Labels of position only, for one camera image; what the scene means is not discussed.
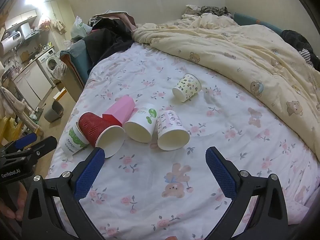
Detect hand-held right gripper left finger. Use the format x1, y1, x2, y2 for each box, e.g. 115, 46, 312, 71
21, 147, 106, 240

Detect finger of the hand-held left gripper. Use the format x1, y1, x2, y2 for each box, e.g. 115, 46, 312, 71
5, 136, 58, 161
0, 132, 38, 153

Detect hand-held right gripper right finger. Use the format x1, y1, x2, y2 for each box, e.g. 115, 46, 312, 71
205, 146, 291, 240

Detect white green label paper cup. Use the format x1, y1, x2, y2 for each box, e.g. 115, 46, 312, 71
61, 122, 90, 155

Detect red ribbed paper cup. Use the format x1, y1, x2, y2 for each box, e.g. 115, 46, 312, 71
78, 112, 125, 158

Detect white pink print paper cup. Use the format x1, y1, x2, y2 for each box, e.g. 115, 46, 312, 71
157, 110, 190, 152

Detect white green leaf paper cup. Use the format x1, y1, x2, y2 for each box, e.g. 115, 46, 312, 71
124, 103, 158, 143

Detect pink plastic cup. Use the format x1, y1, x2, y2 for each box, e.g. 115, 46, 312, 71
102, 95, 137, 128

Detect cream patterned paper cup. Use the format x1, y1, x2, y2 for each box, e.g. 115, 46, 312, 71
172, 73, 202, 102

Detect person's left hand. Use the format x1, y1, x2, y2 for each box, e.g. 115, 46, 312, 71
0, 180, 28, 222

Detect grey trash bin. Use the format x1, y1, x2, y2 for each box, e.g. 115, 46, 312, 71
44, 99, 63, 123

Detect cardboard box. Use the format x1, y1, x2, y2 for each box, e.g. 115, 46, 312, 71
53, 88, 67, 100

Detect white floor cabinet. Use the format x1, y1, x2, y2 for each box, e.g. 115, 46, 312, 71
12, 61, 56, 108

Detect white washing machine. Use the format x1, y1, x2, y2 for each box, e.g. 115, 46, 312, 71
37, 47, 60, 80

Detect blue upholstered chair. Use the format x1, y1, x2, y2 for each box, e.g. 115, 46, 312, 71
59, 39, 94, 103

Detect white water heater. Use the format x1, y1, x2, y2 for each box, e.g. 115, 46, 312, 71
0, 30, 25, 57

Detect pink plush bundle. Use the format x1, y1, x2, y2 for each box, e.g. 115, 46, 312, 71
37, 14, 52, 32

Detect white plastic bag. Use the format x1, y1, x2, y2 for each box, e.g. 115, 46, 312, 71
70, 16, 92, 39

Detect pile of dark clothes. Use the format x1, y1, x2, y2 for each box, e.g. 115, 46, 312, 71
84, 10, 137, 67

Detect yellow bear print quilt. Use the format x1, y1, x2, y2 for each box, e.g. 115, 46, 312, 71
132, 12, 320, 155

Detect striped cloth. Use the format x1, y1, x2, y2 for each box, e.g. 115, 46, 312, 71
299, 48, 315, 67

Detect black fuzzy garment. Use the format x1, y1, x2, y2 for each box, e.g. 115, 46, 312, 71
280, 29, 320, 70

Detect teal headboard cushion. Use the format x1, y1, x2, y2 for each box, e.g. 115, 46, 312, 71
234, 12, 285, 35

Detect dark patterned cloth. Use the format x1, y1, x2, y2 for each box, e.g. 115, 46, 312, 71
197, 5, 234, 19

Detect cream pillow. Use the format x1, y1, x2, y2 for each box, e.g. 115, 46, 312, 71
184, 4, 203, 15

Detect white wall cabinets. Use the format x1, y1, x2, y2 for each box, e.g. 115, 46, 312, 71
4, 9, 38, 30

